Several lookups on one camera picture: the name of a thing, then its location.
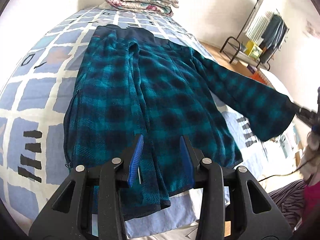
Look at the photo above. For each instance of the striped hanging towel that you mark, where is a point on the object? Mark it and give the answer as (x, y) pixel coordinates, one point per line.
(258, 25)

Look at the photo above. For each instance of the teal plaid fleece jacket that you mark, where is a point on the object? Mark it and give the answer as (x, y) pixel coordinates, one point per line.
(131, 82)

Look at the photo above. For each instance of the blue checked bed sheet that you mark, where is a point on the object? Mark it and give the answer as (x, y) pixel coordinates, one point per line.
(37, 95)

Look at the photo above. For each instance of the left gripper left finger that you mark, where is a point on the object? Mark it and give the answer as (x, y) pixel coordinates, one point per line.
(87, 204)

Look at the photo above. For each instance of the orange storage box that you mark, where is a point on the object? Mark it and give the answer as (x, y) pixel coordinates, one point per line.
(260, 77)

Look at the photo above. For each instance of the black clothes rack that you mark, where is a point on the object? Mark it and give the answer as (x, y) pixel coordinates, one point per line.
(234, 47)

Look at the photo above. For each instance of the striped trousers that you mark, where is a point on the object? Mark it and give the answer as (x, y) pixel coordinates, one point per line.
(290, 201)

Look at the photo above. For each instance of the yellow box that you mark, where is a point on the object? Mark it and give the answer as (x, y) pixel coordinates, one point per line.
(253, 50)

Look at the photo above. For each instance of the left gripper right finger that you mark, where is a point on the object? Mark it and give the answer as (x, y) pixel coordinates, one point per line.
(234, 205)

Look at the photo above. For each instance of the pink sleeve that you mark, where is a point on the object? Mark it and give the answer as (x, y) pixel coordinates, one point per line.
(311, 199)

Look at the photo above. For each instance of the dark hanging clothes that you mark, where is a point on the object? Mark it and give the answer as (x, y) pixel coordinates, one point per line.
(272, 37)

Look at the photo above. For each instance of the right gloved hand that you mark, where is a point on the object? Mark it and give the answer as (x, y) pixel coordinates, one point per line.
(309, 163)

